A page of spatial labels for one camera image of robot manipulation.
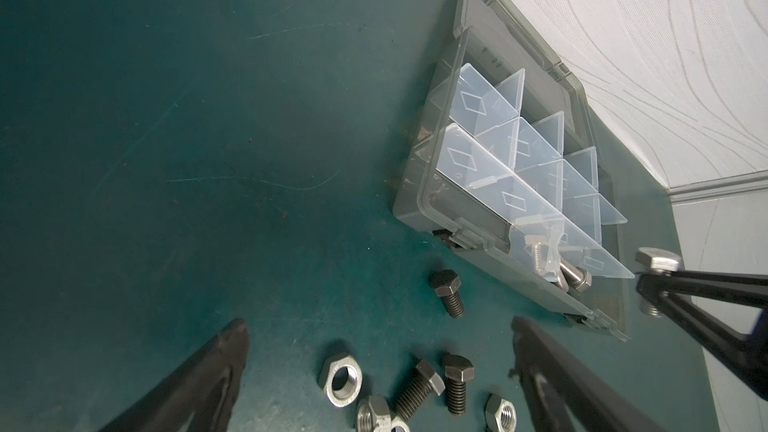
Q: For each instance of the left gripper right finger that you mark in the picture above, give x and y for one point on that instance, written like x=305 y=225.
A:
x=559 y=388

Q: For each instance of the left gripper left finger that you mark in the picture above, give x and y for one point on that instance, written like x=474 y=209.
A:
x=200 y=394

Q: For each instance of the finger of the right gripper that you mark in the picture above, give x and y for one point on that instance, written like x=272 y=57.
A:
x=743 y=354
x=708 y=282

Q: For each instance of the silver hex bolt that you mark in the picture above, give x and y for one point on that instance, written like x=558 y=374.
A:
x=578 y=279
x=546 y=260
x=659 y=262

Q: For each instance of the black hex bolt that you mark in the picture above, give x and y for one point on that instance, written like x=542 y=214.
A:
x=446 y=284
x=458 y=372
x=423 y=381

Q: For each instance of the silver nut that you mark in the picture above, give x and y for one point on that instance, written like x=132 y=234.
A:
x=374 y=415
x=500 y=415
x=341 y=379

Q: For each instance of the grey compartment organizer box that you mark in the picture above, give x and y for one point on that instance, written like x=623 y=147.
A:
x=504 y=149

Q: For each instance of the green table mat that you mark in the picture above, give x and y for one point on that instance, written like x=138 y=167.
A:
x=170 y=165

